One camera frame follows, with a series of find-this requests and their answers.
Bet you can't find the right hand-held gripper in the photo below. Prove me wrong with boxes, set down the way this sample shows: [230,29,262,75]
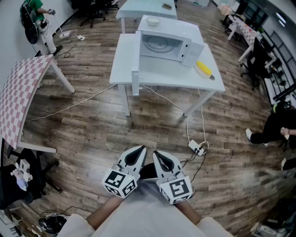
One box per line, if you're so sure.
[152,150,195,206]

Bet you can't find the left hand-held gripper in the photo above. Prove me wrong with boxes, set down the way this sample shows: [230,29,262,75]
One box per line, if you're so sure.
[101,145,148,199]

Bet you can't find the white microwave door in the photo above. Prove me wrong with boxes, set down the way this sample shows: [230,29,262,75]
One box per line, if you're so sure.
[131,30,143,97]

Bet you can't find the person's left forearm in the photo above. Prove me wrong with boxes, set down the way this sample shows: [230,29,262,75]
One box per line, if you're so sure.
[86,196,123,231]

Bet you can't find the person's right forearm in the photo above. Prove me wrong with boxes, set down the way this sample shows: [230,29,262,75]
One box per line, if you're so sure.
[177,202,203,226]

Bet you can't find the glass microwave turntable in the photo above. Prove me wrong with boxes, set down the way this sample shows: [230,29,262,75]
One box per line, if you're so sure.
[147,36,173,52]

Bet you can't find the white microwave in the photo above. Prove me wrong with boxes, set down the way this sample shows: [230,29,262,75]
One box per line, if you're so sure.
[136,15,205,68]

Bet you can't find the person's black trousers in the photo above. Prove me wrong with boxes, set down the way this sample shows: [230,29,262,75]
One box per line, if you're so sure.
[139,163,160,180]

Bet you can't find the white power strip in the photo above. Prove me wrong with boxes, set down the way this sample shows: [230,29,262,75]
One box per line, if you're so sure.
[188,139,205,156]

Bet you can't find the person's white shirt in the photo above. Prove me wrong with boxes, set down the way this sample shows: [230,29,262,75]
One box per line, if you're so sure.
[56,178,234,237]

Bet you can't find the black bin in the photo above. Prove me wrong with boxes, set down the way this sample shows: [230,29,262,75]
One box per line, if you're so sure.
[38,214,68,234]

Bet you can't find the yellow corn cob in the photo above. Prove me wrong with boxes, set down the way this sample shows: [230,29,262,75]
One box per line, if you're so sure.
[196,61,212,78]

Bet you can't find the white gripper device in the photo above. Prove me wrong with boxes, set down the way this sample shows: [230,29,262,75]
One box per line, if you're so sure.
[11,159,33,192]

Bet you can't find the pink checkered table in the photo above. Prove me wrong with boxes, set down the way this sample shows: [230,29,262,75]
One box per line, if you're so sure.
[0,54,76,154]

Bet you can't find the white bowl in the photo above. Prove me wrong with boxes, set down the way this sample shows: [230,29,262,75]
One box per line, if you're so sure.
[146,16,161,27]

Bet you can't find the white floor stand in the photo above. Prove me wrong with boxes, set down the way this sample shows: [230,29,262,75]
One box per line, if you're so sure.
[55,13,70,39]

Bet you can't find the white table with patterned cloth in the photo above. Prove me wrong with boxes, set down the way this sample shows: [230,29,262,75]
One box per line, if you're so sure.
[228,16,259,42]

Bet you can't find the black cable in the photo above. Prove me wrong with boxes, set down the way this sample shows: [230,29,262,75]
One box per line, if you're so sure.
[180,151,208,197]
[54,38,79,59]

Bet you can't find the white cable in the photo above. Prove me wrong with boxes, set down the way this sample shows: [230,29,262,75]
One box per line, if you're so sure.
[197,88,209,150]
[24,83,117,122]
[140,84,194,143]

